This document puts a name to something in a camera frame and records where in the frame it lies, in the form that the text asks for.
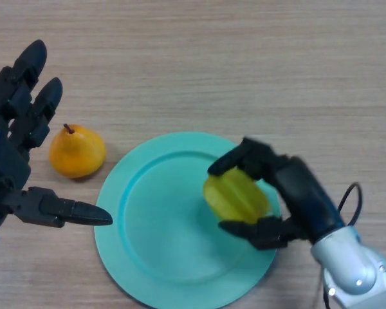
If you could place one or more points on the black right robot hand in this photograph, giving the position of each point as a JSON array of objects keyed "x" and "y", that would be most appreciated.
[{"x": 302, "y": 199}]

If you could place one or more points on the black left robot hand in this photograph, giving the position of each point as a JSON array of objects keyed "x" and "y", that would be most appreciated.
[{"x": 6, "y": 161}]

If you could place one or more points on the yellow starfruit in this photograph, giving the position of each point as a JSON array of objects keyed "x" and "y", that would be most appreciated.
[{"x": 235, "y": 196}]

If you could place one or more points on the green round plate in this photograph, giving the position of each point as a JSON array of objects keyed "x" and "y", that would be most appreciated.
[{"x": 167, "y": 231}]

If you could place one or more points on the orange pear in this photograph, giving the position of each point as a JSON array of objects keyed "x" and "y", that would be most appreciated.
[{"x": 77, "y": 154}]

